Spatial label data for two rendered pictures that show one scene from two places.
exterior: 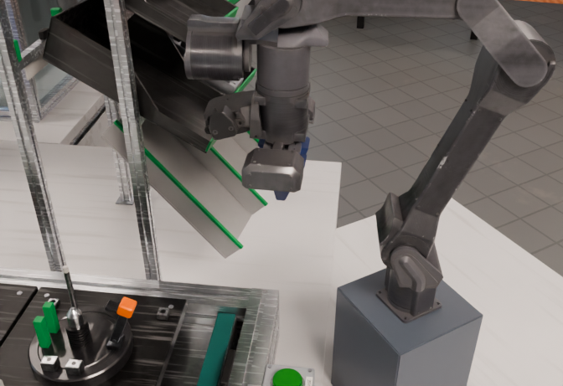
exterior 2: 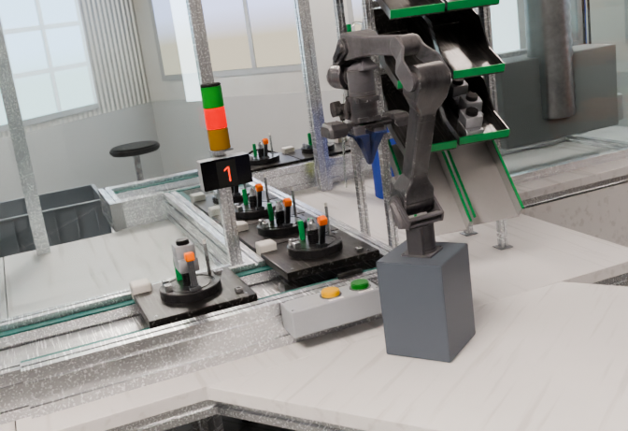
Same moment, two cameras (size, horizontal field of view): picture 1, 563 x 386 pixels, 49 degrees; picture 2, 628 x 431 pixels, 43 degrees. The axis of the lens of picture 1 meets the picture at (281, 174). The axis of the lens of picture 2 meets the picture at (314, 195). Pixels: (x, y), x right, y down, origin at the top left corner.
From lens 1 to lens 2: 1.45 m
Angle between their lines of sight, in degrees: 60
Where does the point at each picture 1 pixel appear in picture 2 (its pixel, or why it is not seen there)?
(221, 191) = (450, 206)
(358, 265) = (534, 299)
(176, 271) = not seen: hidden behind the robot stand
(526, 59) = (406, 75)
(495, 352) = (526, 359)
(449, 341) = (414, 274)
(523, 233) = not seen: outside the picture
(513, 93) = (409, 96)
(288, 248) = (510, 279)
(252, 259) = (479, 276)
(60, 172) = not seen: hidden behind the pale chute
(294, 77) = (353, 86)
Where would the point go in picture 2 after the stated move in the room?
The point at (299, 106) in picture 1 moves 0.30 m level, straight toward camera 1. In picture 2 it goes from (357, 102) to (221, 129)
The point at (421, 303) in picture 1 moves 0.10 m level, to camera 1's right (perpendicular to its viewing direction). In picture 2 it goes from (411, 245) to (443, 256)
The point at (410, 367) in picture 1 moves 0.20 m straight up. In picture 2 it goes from (387, 279) to (376, 179)
